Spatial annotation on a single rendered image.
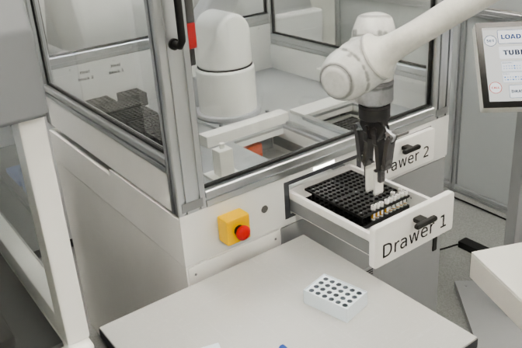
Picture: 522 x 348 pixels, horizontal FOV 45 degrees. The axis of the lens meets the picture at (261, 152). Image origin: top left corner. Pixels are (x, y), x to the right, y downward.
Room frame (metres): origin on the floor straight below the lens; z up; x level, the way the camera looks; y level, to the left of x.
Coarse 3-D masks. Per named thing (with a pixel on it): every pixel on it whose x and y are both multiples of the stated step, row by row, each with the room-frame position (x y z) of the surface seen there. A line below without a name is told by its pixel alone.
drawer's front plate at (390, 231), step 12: (444, 192) 1.43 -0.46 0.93; (420, 204) 1.37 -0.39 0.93; (432, 204) 1.38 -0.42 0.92; (444, 204) 1.41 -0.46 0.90; (396, 216) 1.32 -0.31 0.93; (408, 216) 1.33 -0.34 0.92; (444, 216) 1.41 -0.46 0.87; (372, 228) 1.28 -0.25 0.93; (384, 228) 1.29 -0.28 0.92; (396, 228) 1.31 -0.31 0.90; (408, 228) 1.33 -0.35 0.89; (432, 228) 1.39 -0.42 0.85; (444, 228) 1.42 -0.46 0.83; (372, 240) 1.27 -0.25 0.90; (384, 240) 1.29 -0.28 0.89; (396, 240) 1.31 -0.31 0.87; (408, 240) 1.33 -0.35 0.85; (420, 240) 1.36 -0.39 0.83; (372, 252) 1.27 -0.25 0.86; (396, 252) 1.31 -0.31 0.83; (372, 264) 1.27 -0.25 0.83; (384, 264) 1.29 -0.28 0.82
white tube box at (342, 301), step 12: (324, 276) 1.29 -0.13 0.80; (312, 288) 1.24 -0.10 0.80; (324, 288) 1.24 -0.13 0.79; (336, 288) 1.24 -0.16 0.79; (348, 288) 1.23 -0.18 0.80; (312, 300) 1.22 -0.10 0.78; (324, 300) 1.19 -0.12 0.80; (336, 300) 1.19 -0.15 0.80; (348, 300) 1.19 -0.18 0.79; (360, 300) 1.19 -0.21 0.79; (336, 312) 1.17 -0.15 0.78; (348, 312) 1.16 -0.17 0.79
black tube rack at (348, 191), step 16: (336, 176) 1.62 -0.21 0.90; (352, 176) 1.62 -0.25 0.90; (320, 192) 1.54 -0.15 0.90; (336, 192) 1.53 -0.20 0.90; (352, 192) 1.52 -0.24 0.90; (368, 192) 1.52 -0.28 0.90; (384, 192) 1.52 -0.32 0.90; (336, 208) 1.48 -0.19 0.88; (352, 208) 1.43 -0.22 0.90; (368, 208) 1.42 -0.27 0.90; (400, 208) 1.46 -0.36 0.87; (368, 224) 1.39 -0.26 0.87
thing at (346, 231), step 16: (320, 176) 1.64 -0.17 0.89; (304, 192) 1.60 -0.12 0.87; (416, 192) 1.51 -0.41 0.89; (304, 208) 1.50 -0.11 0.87; (320, 208) 1.45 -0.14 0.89; (320, 224) 1.45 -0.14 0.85; (336, 224) 1.40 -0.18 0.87; (352, 224) 1.36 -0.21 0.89; (352, 240) 1.35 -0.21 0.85; (368, 240) 1.31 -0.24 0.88
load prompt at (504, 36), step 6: (498, 30) 2.10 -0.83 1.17; (504, 30) 2.10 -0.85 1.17; (510, 30) 2.10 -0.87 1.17; (516, 30) 2.10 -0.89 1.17; (498, 36) 2.09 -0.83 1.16; (504, 36) 2.09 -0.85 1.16; (510, 36) 2.09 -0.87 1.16; (516, 36) 2.08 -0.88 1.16; (498, 42) 2.08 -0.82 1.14; (504, 42) 2.07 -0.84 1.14; (510, 42) 2.07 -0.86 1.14; (516, 42) 2.07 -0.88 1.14
